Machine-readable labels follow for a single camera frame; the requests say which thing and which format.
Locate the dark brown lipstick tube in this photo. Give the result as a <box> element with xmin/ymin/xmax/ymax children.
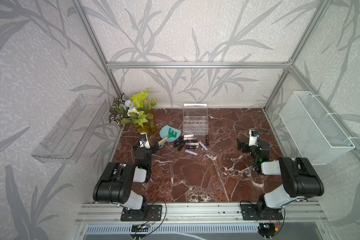
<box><xmin>206</xmin><ymin>135</ymin><xmax>210</xmax><ymax>146</ymax></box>

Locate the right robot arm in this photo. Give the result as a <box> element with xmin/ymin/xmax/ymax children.
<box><xmin>237</xmin><ymin>137</ymin><xmax>325</xmax><ymax>212</ymax></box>

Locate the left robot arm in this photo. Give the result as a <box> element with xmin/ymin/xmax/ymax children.
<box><xmin>93</xmin><ymin>140</ymin><xmax>159</xmax><ymax>212</ymax></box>

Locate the clear acrylic lipstick organizer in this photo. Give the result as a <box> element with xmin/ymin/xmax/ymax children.
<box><xmin>183</xmin><ymin>103</ymin><xmax>209</xmax><ymax>136</ymax></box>

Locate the teal dustpan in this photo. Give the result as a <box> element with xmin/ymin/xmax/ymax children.
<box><xmin>159</xmin><ymin>126</ymin><xmax>181</xmax><ymax>148</ymax></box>

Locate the artificial plant in vase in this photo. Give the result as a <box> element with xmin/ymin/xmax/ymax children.
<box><xmin>109</xmin><ymin>88</ymin><xmax>158</xmax><ymax>136</ymax></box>

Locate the black gold lipstick tube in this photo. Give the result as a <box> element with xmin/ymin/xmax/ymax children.
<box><xmin>174</xmin><ymin>136</ymin><xmax>184</xmax><ymax>145</ymax></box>

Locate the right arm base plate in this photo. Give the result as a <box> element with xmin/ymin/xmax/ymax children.
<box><xmin>240</xmin><ymin>203</ymin><xmax>284</xmax><ymax>221</ymax></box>

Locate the white wire mesh basket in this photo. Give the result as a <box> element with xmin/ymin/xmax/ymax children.
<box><xmin>280</xmin><ymin>91</ymin><xmax>355</xmax><ymax>165</ymax></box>

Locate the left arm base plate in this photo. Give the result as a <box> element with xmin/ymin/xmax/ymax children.
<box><xmin>121</xmin><ymin>205</ymin><xmax>163</xmax><ymax>222</ymax></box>

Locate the clear plastic wall shelf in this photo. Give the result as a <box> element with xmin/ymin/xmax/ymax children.
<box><xmin>31</xmin><ymin>94</ymin><xmax>108</xmax><ymax>164</ymax></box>

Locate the aluminium front rail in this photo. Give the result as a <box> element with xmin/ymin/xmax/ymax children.
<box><xmin>75</xmin><ymin>202</ymin><xmax>328</xmax><ymax>225</ymax></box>

